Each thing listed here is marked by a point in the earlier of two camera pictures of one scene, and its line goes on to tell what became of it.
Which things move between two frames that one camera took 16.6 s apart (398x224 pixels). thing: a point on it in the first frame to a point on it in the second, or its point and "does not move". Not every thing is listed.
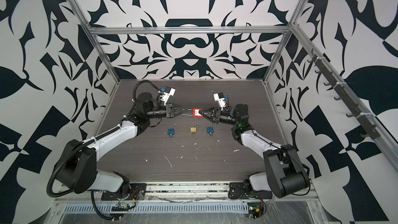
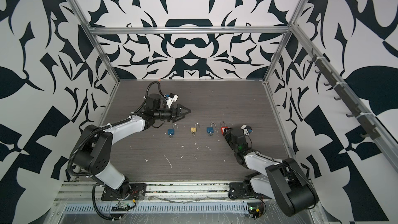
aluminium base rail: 180,192 does not move
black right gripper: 216,113 to 228,136
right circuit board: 255,209 does not move
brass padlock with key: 193,129 does not move
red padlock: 196,112 to 223,128
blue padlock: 171,131 does not move
